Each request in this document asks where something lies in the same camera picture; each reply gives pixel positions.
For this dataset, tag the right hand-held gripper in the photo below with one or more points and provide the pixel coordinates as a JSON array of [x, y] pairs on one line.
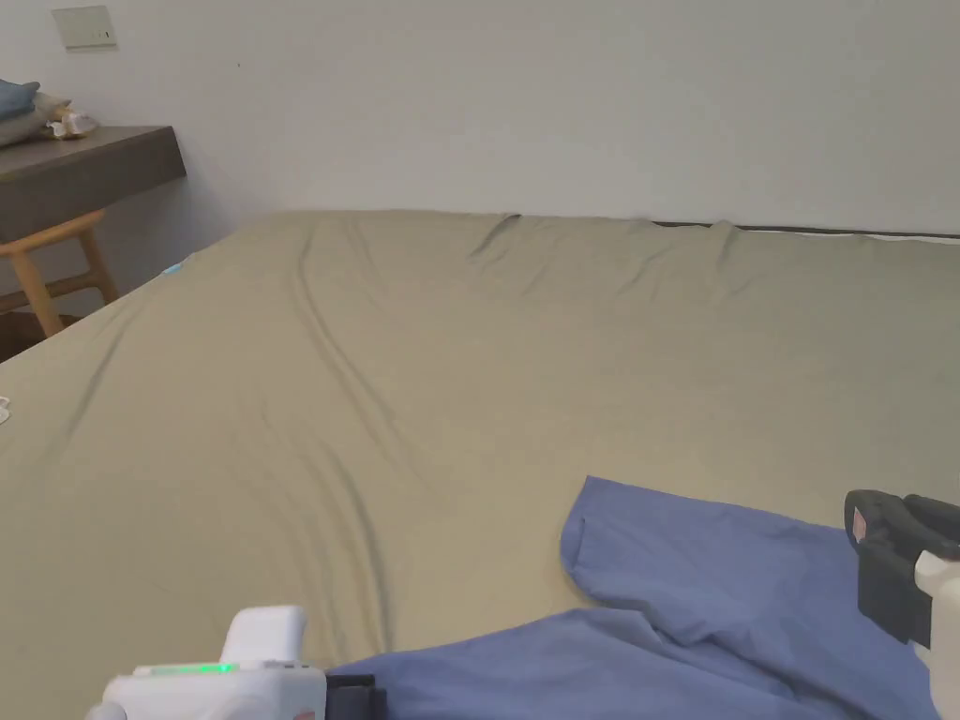
[[892, 592]]

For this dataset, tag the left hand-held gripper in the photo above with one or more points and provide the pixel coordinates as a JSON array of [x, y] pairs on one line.
[[262, 686]]

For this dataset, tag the blue shirt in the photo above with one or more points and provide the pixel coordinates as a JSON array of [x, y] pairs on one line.
[[712, 600]]

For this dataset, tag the bed with beige sheet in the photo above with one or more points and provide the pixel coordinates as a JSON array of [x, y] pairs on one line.
[[450, 375]]

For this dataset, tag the small white object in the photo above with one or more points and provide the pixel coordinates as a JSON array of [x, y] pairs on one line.
[[4, 411]]

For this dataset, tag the small light blue tag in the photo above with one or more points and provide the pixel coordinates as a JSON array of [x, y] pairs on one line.
[[173, 268]]

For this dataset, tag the dark wooden wall desk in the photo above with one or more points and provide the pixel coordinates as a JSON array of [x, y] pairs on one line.
[[90, 169]]

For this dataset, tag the beige wall switch panel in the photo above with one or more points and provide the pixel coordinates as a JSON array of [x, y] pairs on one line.
[[84, 28]]

